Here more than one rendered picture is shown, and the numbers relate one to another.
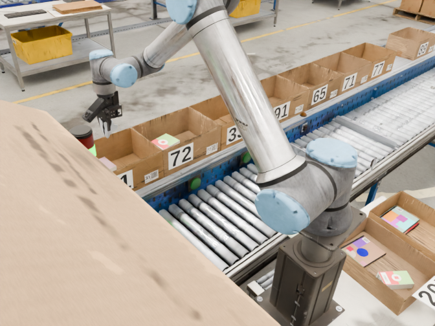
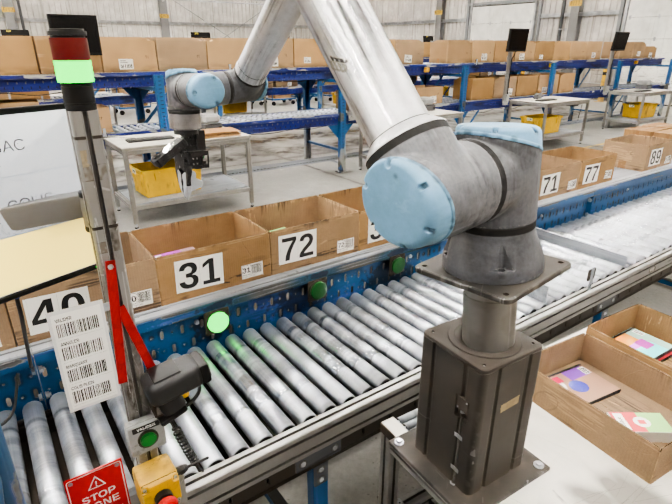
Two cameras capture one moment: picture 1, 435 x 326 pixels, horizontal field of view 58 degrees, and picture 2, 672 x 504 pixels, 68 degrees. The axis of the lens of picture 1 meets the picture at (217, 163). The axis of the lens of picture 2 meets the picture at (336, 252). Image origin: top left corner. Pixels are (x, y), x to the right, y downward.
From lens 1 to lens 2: 53 cm
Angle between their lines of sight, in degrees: 15
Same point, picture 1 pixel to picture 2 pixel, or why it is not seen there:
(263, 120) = (373, 50)
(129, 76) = (212, 90)
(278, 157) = (397, 108)
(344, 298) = (549, 451)
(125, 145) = (225, 237)
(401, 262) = (648, 404)
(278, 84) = not seen: hidden behind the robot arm
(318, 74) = not seen: hidden behind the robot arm
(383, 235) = (613, 361)
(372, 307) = (601, 468)
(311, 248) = (476, 324)
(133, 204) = not seen: outside the picture
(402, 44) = (625, 152)
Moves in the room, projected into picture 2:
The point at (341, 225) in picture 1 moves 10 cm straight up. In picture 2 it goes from (523, 265) to (531, 211)
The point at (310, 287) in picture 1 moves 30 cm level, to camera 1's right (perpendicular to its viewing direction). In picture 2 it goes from (477, 394) to (643, 408)
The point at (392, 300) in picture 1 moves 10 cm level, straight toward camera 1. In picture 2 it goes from (637, 453) to (623, 479)
